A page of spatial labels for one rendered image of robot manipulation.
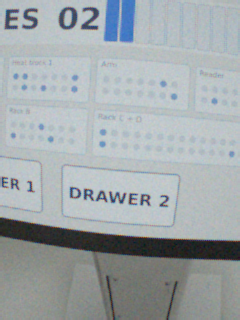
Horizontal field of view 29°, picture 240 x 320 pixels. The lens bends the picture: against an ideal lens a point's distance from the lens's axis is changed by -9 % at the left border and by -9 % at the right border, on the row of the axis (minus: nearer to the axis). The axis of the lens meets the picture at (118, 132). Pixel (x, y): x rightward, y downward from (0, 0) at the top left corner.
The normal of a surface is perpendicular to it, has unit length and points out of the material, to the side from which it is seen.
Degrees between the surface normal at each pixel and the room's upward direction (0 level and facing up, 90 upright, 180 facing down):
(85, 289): 5
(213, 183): 50
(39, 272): 0
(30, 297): 0
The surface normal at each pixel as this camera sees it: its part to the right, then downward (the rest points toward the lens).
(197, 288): -0.02, -0.70
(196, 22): -0.12, 0.18
